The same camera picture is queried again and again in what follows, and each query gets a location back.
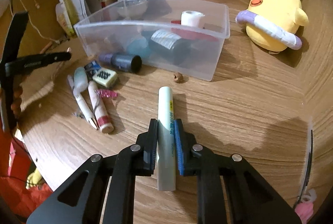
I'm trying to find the red foil packet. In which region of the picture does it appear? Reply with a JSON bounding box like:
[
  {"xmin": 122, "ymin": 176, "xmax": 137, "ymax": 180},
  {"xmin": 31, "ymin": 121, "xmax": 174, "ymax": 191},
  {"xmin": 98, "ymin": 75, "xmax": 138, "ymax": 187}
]
[{"xmin": 171, "ymin": 28, "xmax": 219, "ymax": 42}]

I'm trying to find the small wooden bead ring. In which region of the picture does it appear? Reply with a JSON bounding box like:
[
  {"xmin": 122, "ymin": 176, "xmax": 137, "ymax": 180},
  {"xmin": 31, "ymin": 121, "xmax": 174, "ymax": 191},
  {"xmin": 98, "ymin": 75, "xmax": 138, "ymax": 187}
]
[{"xmin": 173, "ymin": 71, "xmax": 185, "ymax": 84}]

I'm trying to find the purple black spray bottle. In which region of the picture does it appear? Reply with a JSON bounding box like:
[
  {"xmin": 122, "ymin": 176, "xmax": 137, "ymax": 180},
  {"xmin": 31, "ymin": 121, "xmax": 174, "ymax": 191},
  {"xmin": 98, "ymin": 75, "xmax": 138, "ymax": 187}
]
[{"xmin": 98, "ymin": 53, "xmax": 142, "ymax": 73}]

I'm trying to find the white charging cable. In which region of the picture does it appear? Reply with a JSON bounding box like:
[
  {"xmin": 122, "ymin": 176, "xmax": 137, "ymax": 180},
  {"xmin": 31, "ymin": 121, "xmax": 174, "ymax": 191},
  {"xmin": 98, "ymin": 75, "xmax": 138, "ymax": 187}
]
[{"xmin": 10, "ymin": 0, "xmax": 61, "ymax": 44}]

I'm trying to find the white ceramic bowl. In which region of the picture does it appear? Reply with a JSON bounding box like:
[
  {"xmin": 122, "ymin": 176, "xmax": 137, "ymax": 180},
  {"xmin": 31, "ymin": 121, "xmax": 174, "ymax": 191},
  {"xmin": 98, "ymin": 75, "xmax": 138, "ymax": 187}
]
[{"xmin": 116, "ymin": 0, "xmax": 148, "ymax": 20}]

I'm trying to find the mahjong tile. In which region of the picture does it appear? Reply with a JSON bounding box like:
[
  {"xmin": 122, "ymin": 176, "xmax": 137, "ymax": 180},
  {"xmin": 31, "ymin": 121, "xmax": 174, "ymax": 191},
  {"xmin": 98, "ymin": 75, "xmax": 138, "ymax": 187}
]
[{"xmin": 93, "ymin": 68, "xmax": 118, "ymax": 88}]

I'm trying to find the teal washi tape roll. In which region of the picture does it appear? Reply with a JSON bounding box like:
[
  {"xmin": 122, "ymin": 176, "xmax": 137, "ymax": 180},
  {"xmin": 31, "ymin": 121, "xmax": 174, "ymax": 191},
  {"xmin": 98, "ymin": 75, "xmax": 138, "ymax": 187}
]
[{"xmin": 126, "ymin": 38, "xmax": 151, "ymax": 59}]

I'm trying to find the white folded paper stack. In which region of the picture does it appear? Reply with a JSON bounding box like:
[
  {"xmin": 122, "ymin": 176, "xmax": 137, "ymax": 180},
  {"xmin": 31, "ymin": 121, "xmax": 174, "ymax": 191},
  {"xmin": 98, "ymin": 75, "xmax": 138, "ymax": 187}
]
[{"xmin": 55, "ymin": 0, "xmax": 102, "ymax": 37}]

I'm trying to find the clear plastic storage bin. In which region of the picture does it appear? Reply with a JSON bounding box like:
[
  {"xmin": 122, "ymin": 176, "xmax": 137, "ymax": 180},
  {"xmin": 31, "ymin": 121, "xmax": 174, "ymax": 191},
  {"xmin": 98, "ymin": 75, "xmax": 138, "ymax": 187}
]
[{"xmin": 75, "ymin": 0, "xmax": 230, "ymax": 81}]

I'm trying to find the white green lip balm tube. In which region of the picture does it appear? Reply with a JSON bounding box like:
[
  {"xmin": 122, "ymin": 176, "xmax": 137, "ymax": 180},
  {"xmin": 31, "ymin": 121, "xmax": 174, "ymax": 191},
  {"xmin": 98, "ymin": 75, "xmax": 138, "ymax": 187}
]
[{"xmin": 158, "ymin": 86, "xmax": 176, "ymax": 191}]

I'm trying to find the pink lipstick tube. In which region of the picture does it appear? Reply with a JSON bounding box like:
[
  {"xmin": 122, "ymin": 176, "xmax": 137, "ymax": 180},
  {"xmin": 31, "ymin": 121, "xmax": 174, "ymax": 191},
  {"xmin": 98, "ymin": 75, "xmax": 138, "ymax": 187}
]
[{"xmin": 88, "ymin": 81, "xmax": 114, "ymax": 134}]

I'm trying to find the pink white cosmetic pen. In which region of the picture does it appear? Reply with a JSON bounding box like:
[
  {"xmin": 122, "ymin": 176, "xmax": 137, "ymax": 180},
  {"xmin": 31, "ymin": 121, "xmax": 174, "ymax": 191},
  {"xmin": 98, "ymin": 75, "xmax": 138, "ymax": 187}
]
[{"xmin": 67, "ymin": 75, "xmax": 99, "ymax": 130}]

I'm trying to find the dark green dropper bottle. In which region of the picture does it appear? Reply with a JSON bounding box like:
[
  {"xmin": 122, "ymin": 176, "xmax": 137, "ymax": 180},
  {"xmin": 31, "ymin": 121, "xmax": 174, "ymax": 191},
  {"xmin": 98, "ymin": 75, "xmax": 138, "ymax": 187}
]
[{"xmin": 141, "ymin": 29, "xmax": 192, "ymax": 65}]

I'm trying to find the light blue bottle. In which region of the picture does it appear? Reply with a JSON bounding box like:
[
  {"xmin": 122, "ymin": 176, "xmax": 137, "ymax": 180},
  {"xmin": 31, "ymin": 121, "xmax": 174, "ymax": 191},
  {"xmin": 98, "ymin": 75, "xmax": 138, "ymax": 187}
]
[{"xmin": 73, "ymin": 66, "xmax": 88, "ymax": 95}]

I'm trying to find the white tape roll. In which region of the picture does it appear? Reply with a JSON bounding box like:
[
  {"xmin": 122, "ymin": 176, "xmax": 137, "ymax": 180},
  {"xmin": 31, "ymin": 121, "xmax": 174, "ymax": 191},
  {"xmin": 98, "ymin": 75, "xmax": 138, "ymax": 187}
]
[{"xmin": 181, "ymin": 10, "xmax": 205, "ymax": 28}]

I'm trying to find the blue Max razor box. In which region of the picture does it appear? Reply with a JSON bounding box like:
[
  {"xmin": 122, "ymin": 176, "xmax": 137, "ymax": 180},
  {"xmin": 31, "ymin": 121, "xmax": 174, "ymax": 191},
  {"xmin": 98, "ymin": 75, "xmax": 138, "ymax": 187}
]
[{"xmin": 83, "ymin": 60, "xmax": 101, "ymax": 77}]

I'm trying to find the yellow green spray bottle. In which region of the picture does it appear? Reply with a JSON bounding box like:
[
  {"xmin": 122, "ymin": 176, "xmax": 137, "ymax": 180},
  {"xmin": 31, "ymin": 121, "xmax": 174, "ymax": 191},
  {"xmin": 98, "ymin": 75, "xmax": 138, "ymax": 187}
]
[{"xmin": 63, "ymin": 0, "xmax": 79, "ymax": 33}]

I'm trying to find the yellow chick plush toy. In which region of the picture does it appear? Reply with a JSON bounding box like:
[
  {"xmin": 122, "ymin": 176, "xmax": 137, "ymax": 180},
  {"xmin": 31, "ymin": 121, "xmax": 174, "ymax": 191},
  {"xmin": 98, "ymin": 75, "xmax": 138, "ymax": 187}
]
[{"xmin": 235, "ymin": 0, "xmax": 309, "ymax": 54}]

